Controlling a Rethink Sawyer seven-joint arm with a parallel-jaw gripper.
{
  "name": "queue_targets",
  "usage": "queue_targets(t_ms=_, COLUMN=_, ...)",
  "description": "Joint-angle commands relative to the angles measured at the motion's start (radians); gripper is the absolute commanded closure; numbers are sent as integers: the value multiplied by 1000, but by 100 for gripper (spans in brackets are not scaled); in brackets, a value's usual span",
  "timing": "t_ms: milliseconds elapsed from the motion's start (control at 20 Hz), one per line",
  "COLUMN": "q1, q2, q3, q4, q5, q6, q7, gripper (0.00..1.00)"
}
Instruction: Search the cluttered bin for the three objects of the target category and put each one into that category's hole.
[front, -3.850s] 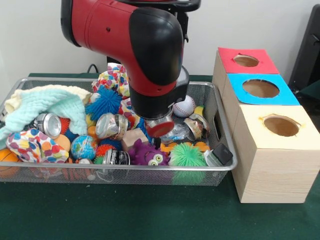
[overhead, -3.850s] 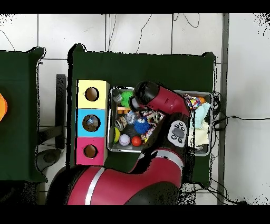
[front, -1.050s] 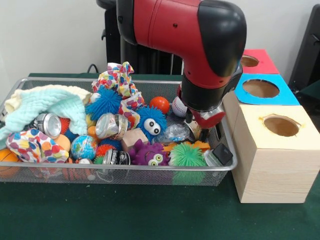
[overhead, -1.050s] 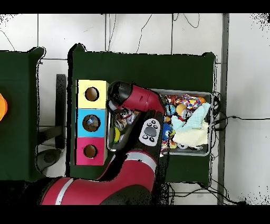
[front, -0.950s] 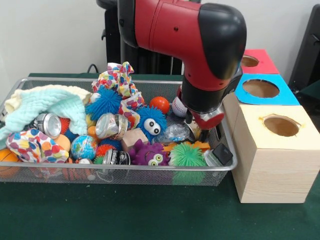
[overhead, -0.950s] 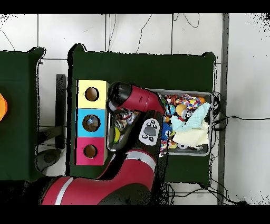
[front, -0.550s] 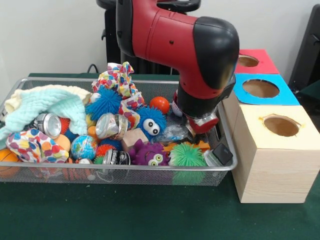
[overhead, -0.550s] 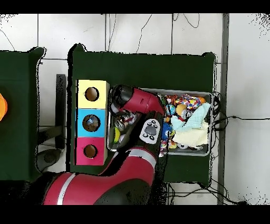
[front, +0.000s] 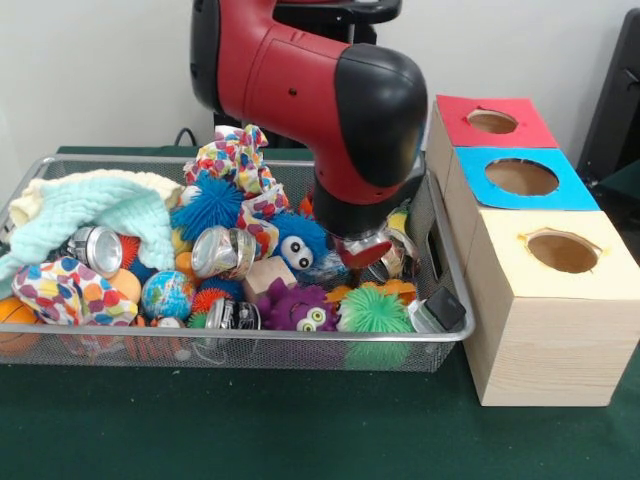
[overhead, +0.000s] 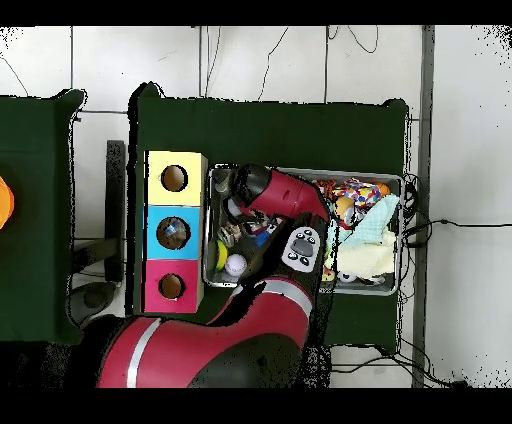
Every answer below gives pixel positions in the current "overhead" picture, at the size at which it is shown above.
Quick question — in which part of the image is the mint green waffle cloth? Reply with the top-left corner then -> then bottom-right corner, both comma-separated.
325,193 -> 401,249

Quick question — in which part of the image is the black floor cable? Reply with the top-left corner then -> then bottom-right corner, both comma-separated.
401,217 -> 512,249

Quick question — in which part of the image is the wooden box with three holes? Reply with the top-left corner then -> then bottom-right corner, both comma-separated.
141,149 -> 210,315

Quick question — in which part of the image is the orange round object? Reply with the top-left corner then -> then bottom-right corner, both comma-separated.
0,175 -> 16,231

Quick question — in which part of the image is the crumpled polka dot cloth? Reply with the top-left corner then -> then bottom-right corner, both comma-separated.
331,177 -> 391,210

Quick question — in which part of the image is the neighbouring green covered table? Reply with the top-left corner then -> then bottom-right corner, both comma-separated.
0,88 -> 91,347

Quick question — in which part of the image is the yellow and green toy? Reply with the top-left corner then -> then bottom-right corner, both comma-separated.
215,239 -> 229,273

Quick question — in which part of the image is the white baseball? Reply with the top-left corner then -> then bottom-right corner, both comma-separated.
224,253 -> 248,278

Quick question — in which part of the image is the dark green tablecloth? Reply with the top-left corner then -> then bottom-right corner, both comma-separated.
125,81 -> 410,355

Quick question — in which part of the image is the cream waffle cloth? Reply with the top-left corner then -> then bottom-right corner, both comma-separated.
328,231 -> 398,280

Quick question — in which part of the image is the shallow clear mesh bin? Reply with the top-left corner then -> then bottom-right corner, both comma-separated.
201,165 -> 405,297

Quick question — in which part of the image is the colourful printed silver can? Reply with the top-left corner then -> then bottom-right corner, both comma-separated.
218,221 -> 243,247

